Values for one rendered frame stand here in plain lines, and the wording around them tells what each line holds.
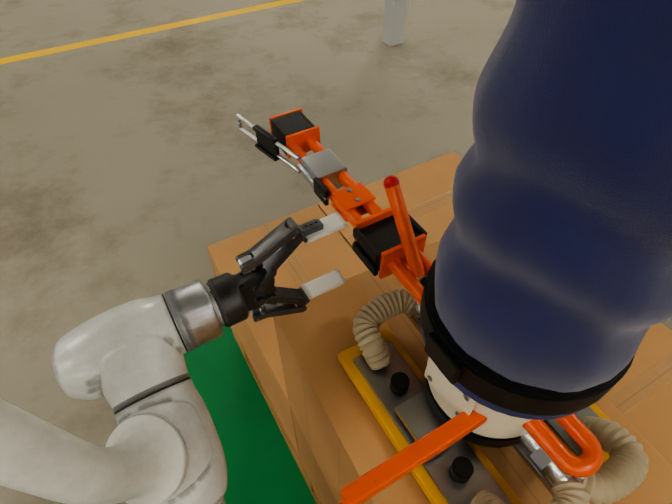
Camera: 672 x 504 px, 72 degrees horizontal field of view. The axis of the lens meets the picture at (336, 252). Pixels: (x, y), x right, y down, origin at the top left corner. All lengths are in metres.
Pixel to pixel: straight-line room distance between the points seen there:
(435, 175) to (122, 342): 1.35
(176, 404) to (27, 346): 1.65
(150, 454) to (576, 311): 0.45
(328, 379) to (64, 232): 2.03
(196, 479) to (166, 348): 0.16
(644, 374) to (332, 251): 0.90
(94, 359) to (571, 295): 0.53
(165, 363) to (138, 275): 1.64
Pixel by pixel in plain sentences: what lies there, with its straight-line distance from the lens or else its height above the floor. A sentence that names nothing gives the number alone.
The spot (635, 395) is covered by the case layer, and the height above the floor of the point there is 0.54.
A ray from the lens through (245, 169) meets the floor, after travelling 2.67.
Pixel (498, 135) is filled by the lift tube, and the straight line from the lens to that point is 0.34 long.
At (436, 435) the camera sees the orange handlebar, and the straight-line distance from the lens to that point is 0.59.
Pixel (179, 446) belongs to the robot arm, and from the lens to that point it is 0.60.
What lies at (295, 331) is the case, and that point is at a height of 0.94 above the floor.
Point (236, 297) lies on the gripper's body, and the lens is 0.67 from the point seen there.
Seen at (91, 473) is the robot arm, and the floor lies 1.18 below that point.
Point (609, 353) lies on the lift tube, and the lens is 0.47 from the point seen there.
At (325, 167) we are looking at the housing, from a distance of 0.87.
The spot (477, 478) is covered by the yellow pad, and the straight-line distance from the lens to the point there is 0.71.
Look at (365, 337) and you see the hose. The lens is 0.72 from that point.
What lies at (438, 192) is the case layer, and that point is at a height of 0.54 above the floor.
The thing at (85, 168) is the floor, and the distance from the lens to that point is 2.98.
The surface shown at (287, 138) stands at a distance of 0.94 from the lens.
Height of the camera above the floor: 1.64
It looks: 49 degrees down
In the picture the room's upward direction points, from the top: straight up
